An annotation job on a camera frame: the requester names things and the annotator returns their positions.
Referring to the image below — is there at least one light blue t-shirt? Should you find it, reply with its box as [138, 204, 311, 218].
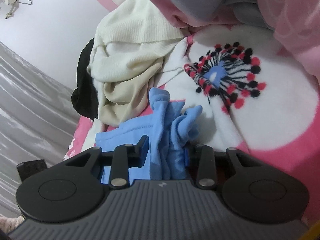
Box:
[95, 88, 202, 183]

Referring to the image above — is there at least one grey curtain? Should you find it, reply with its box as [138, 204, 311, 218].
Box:
[0, 44, 79, 217]

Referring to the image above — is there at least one black garment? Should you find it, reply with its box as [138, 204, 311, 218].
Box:
[71, 39, 98, 120]

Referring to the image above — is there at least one pink floral bed blanket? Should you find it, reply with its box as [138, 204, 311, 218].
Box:
[66, 25, 319, 224]

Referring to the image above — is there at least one beige garment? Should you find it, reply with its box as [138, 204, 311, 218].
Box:
[96, 58, 164, 127]

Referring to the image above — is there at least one white knit sweater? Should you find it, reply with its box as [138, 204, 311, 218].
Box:
[86, 0, 187, 84]

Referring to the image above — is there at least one pink grey quilt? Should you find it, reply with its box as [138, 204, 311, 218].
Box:
[150, 0, 319, 76]

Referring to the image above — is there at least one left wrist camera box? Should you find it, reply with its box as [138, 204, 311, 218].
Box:
[16, 159, 47, 182]

